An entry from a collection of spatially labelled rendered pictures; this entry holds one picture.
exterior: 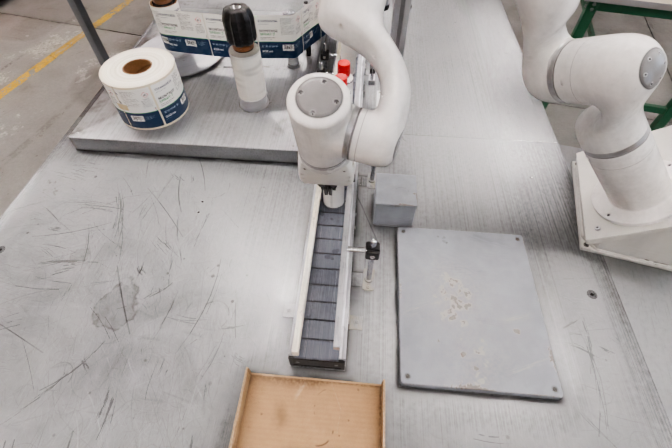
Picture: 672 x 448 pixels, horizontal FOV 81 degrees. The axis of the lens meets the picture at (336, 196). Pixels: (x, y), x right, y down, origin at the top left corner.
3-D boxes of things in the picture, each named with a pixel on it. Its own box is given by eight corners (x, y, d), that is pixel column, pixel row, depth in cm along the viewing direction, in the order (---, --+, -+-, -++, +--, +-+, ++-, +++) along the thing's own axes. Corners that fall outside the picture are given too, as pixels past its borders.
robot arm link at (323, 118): (361, 129, 63) (307, 114, 64) (365, 79, 50) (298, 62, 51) (346, 175, 60) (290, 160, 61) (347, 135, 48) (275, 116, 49)
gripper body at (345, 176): (357, 131, 65) (355, 159, 76) (296, 127, 65) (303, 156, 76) (354, 172, 63) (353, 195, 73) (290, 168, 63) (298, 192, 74)
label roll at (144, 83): (160, 137, 112) (141, 95, 101) (106, 119, 117) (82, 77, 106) (202, 97, 124) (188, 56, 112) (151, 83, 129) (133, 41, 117)
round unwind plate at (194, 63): (155, 31, 150) (154, 28, 149) (234, 34, 148) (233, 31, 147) (121, 77, 131) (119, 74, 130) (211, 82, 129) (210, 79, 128)
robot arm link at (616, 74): (603, 114, 87) (562, 27, 77) (704, 120, 71) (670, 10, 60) (569, 153, 86) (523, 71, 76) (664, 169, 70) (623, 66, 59)
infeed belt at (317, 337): (348, -9, 181) (349, -18, 177) (366, -8, 180) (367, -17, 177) (295, 364, 76) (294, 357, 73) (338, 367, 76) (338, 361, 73)
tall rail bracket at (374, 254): (343, 271, 90) (344, 231, 78) (375, 274, 90) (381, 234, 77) (342, 284, 88) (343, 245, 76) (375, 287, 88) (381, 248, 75)
